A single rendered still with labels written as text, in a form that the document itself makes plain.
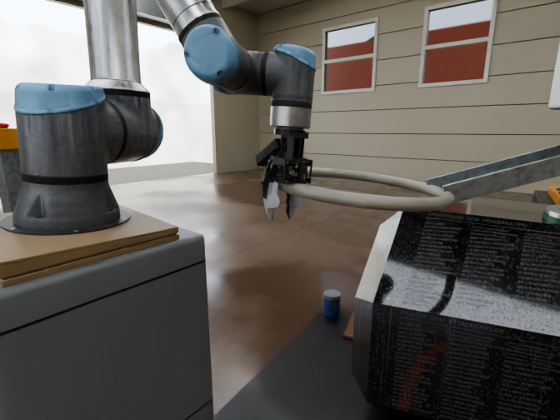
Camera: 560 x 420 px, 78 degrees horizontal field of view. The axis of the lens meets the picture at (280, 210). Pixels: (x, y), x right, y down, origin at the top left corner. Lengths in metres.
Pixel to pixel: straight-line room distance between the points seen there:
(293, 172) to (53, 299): 0.50
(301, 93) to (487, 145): 6.69
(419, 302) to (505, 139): 6.39
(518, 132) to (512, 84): 0.81
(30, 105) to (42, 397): 0.49
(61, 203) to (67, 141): 0.12
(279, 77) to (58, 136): 0.43
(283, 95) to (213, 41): 0.19
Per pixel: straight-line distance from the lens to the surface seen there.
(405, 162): 7.72
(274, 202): 0.78
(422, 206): 0.77
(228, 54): 0.64
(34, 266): 0.65
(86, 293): 0.67
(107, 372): 0.76
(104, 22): 0.93
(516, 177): 1.04
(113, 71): 0.91
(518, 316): 1.05
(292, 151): 0.74
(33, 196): 0.78
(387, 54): 8.03
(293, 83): 0.75
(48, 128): 0.75
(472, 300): 1.05
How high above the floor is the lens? 1.07
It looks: 13 degrees down
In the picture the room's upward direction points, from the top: straight up
